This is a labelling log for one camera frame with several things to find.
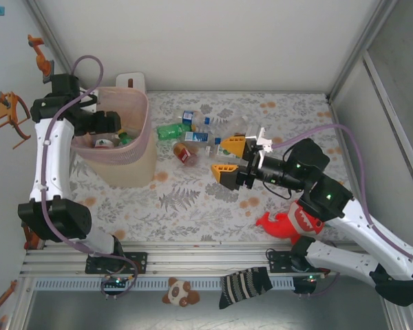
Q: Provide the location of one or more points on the brown coffee label bottle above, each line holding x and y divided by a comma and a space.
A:
241, 134

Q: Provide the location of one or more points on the red white label bottle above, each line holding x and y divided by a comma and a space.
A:
102, 143

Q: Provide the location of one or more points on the clear unlabelled bottle white cap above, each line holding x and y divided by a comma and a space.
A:
234, 125

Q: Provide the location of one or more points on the lime picture label bottle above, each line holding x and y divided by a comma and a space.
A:
213, 152

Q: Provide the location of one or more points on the blue white label bottle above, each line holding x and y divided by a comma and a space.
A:
196, 137

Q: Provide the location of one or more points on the brown bottle red label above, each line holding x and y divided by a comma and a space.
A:
184, 154

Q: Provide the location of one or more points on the clear bottle blue label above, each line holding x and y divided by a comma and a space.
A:
187, 117

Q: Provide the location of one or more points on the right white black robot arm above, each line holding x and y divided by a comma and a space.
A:
358, 220

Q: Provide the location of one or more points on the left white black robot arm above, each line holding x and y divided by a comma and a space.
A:
51, 154

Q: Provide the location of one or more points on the pink mesh bin liner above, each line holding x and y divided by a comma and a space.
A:
137, 113

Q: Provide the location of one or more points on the cream ribbed waste bin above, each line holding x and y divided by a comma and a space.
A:
130, 172

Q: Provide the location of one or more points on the white tissue box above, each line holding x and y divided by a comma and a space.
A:
130, 79

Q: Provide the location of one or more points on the red shark plush toy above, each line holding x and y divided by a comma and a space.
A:
282, 223

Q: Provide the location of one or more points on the black striped sock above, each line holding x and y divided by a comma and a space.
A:
244, 285

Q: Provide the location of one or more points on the small green circuit board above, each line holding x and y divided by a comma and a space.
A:
117, 281
311, 277

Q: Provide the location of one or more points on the brown white panda plush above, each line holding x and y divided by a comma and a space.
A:
179, 292

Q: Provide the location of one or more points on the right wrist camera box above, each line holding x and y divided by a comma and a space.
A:
261, 140

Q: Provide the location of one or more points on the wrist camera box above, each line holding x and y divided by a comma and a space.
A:
89, 101
261, 140

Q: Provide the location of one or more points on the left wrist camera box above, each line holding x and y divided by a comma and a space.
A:
89, 101

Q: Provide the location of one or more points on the orange claw machine wall sticker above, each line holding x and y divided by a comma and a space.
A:
10, 110

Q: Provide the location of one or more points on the aluminium frame post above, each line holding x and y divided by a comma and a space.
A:
370, 34
53, 39

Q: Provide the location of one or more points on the aluminium mounting rail beam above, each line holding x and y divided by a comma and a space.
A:
210, 256

